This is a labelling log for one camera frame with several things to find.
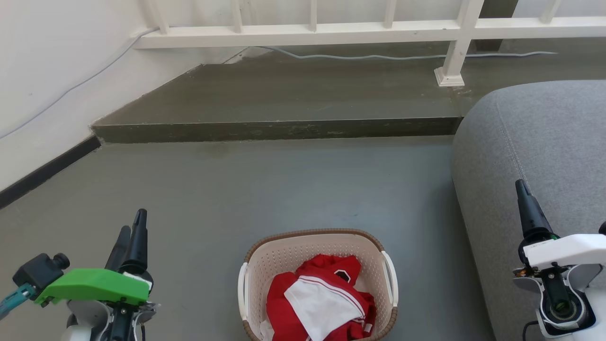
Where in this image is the thin grey wall cable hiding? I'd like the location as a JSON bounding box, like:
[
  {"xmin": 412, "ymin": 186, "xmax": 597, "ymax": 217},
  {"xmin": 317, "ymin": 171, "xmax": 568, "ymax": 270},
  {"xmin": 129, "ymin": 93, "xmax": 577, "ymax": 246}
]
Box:
[{"xmin": 0, "ymin": 27, "xmax": 560, "ymax": 140}]

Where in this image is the black wall baseboard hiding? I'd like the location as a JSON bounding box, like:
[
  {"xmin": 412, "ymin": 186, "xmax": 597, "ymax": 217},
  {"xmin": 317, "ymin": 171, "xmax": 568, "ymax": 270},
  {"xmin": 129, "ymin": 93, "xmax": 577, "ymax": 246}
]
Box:
[{"xmin": 0, "ymin": 136, "xmax": 102, "ymax": 210}]

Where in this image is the white garment with red stripes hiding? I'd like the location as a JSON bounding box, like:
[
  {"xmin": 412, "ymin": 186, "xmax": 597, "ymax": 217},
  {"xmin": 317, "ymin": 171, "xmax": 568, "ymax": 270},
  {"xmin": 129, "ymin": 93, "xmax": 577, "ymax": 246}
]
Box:
[{"xmin": 284, "ymin": 276, "xmax": 366, "ymax": 341}]

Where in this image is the grey fabric sofa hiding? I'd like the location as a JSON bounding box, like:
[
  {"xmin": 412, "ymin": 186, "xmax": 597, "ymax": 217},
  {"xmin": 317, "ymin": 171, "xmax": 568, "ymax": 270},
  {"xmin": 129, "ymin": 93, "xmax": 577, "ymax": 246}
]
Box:
[{"xmin": 451, "ymin": 80, "xmax": 606, "ymax": 341}]

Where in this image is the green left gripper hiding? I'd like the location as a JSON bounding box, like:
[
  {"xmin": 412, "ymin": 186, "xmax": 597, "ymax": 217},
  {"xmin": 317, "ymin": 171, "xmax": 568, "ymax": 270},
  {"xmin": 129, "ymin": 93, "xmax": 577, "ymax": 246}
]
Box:
[{"xmin": 35, "ymin": 209, "xmax": 154, "ymax": 306}]

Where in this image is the teal cable connector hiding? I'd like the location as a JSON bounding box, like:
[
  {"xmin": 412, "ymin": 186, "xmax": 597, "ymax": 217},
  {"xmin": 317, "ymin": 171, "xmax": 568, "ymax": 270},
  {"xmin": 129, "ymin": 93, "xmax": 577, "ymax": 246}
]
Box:
[{"xmin": 0, "ymin": 283, "xmax": 36, "ymax": 321}]

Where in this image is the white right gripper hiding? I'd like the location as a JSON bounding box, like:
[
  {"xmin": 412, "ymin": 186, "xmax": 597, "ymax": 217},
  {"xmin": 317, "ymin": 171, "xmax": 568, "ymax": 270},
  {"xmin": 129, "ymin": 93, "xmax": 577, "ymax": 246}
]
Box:
[{"xmin": 515, "ymin": 179, "xmax": 606, "ymax": 271}]

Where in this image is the beige perforated laundry basket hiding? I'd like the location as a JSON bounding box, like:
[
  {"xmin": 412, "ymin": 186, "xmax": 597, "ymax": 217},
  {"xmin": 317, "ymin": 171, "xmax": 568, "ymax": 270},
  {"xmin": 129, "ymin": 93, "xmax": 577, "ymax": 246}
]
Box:
[{"xmin": 238, "ymin": 229, "xmax": 399, "ymax": 341}]

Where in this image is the white railing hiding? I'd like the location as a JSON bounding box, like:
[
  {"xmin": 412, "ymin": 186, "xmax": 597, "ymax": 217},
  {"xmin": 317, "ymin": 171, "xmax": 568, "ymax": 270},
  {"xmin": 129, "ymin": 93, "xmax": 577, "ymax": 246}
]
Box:
[{"xmin": 133, "ymin": 0, "xmax": 606, "ymax": 88}]

